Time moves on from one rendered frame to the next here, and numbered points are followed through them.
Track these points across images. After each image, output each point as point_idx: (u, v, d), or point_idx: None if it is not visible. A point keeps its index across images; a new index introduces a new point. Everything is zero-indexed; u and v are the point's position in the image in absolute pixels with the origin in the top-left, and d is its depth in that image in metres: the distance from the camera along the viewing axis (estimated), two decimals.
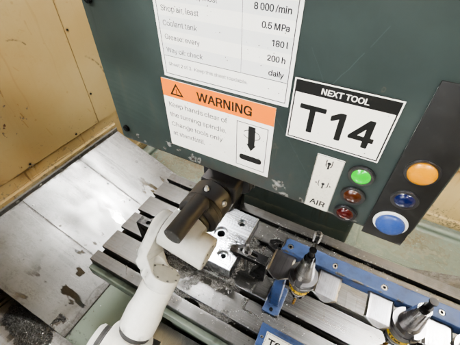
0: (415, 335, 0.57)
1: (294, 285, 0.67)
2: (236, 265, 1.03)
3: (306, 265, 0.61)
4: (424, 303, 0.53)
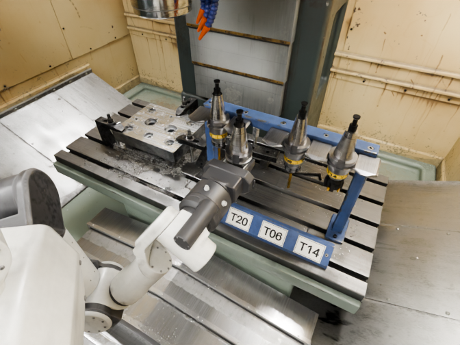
0: (299, 146, 0.68)
1: (210, 129, 0.79)
2: (184, 159, 1.14)
3: (213, 98, 0.73)
4: (300, 109, 0.65)
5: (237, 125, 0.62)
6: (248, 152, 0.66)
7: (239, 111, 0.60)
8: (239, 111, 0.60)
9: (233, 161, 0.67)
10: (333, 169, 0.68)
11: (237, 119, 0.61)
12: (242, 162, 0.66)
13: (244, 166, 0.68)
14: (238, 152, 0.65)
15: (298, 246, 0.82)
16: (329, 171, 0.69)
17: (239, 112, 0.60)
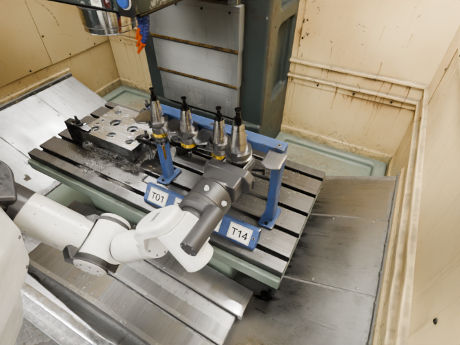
0: (220, 144, 0.81)
1: (152, 129, 0.91)
2: (144, 156, 1.26)
3: (150, 103, 0.85)
4: (216, 113, 0.77)
5: (183, 109, 0.81)
6: (194, 131, 0.85)
7: (183, 98, 0.79)
8: (183, 98, 0.79)
9: (183, 137, 0.86)
10: (230, 163, 0.68)
11: (182, 104, 0.81)
12: (189, 138, 0.86)
13: (192, 142, 0.87)
14: (185, 131, 0.84)
15: (230, 231, 0.95)
16: None
17: (182, 98, 0.79)
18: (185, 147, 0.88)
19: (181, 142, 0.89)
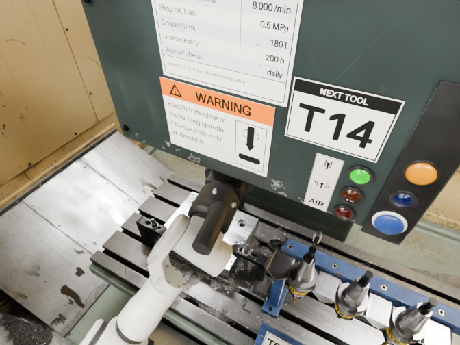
0: (415, 335, 0.57)
1: (293, 285, 0.67)
2: (235, 265, 1.03)
3: (305, 265, 0.61)
4: (423, 303, 0.53)
5: (362, 285, 0.57)
6: (365, 302, 0.62)
7: (370, 276, 0.55)
8: (369, 276, 0.55)
9: (347, 309, 0.62)
10: None
11: (363, 279, 0.57)
12: (359, 312, 0.62)
13: None
14: (356, 305, 0.60)
15: None
16: None
17: (369, 276, 0.55)
18: (345, 317, 0.64)
19: (338, 310, 0.65)
